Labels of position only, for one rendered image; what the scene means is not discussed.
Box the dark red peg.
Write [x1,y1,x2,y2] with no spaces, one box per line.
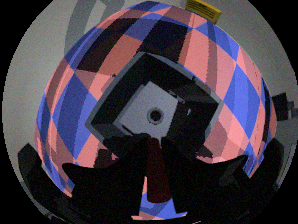
[146,139,172,204]

